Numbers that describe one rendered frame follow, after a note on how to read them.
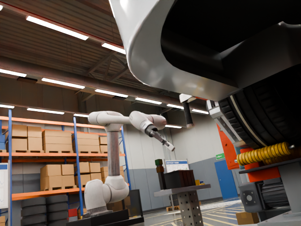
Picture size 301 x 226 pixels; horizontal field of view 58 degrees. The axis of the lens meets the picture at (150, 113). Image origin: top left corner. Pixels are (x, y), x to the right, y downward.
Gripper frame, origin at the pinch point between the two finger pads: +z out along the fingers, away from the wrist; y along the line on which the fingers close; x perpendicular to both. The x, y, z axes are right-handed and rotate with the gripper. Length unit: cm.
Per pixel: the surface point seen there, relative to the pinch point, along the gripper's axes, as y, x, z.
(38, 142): -459, -373, -839
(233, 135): 6.1, 26.0, 31.7
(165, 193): -20.2, -27.2, 4.9
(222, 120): 14.3, 28.2, 26.4
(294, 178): -2, 25, 64
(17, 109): -413, -348, -1049
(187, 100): 11.9, 28.2, -0.6
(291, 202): -6, 15, 68
